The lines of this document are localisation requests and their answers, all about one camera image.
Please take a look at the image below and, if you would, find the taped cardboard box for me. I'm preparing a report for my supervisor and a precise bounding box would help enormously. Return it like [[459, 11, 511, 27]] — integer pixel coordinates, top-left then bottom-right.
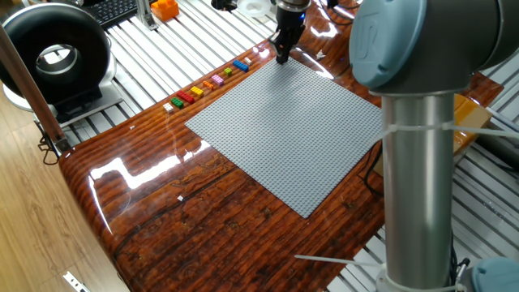
[[452, 92, 494, 157]]

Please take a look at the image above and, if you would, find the brown slanted post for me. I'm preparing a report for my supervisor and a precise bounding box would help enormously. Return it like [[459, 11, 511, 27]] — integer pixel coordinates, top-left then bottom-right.
[[0, 24, 71, 154]]

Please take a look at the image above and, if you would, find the black round object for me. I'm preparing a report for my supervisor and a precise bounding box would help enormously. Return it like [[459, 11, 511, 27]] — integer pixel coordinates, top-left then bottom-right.
[[210, 0, 238, 12]]

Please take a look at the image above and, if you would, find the orange Duplo brick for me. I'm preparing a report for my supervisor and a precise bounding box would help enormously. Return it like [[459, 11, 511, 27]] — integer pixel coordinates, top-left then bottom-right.
[[150, 0, 180, 22]]

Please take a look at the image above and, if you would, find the white zip tie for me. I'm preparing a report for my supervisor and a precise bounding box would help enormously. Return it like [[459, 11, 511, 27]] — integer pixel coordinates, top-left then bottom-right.
[[294, 254, 386, 269], [380, 120, 519, 141]]

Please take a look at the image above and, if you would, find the white tape roll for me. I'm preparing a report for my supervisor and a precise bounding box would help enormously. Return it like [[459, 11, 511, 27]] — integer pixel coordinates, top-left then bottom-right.
[[237, 0, 272, 18]]

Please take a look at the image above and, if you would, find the metal floor bracket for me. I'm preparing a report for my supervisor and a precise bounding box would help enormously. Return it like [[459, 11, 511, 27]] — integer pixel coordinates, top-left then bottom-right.
[[62, 270, 91, 292]]

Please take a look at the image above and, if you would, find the black computer keyboard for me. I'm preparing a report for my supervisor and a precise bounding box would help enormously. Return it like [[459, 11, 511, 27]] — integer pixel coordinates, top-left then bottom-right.
[[79, 0, 153, 29]]

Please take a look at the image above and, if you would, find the aluminium profile post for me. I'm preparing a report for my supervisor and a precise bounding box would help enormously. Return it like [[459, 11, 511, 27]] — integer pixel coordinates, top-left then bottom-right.
[[135, 0, 159, 32]]

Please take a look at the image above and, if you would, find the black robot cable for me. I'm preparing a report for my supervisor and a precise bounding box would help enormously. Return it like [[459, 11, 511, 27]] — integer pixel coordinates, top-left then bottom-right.
[[315, 0, 360, 26], [362, 141, 385, 199]]

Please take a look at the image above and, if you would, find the long red Lego brick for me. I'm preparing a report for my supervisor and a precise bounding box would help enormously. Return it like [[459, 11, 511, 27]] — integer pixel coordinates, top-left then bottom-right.
[[176, 89, 196, 105]]

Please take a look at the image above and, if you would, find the grey Lego baseplate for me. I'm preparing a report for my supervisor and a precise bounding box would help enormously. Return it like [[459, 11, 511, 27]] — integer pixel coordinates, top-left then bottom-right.
[[184, 56, 384, 219]]

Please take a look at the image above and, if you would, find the black ring-shaped device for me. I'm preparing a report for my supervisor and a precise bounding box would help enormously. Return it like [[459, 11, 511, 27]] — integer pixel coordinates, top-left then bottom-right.
[[0, 2, 125, 127]]

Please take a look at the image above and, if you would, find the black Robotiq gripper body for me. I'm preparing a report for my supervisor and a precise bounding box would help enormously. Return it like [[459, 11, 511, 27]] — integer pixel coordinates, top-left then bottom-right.
[[276, 8, 306, 40]]

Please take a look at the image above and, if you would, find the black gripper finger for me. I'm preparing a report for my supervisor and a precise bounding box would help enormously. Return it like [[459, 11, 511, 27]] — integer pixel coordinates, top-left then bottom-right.
[[269, 32, 287, 65], [283, 27, 304, 64]]

